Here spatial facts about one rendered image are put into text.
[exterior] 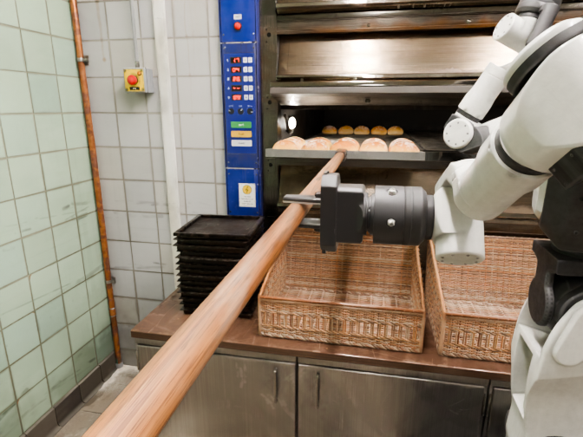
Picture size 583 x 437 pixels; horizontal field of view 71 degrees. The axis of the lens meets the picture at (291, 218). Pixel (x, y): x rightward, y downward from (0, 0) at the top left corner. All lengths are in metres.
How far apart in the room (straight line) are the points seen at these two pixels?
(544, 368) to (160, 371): 0.82
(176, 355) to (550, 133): 0.34
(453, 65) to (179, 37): 1.10
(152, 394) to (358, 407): 1.31
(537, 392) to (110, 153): 1.84
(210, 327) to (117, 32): 1.85
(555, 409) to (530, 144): 0.73
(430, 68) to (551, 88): 1.32
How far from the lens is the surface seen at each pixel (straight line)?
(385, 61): 1.73
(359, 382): 1.47
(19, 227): 1.87
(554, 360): 0.97
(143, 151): 2.02
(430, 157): 1.75
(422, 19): 1.76
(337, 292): 1.78
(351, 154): 1.45
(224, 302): 0.33
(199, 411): 1.70
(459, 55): 1.76
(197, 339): 0.29
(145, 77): 1.92
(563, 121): 0.42
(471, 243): 0.60
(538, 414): 1.07
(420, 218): 0.59
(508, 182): 0.47
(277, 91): 1.62
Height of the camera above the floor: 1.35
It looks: 15 degrees down
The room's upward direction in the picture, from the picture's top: straight up
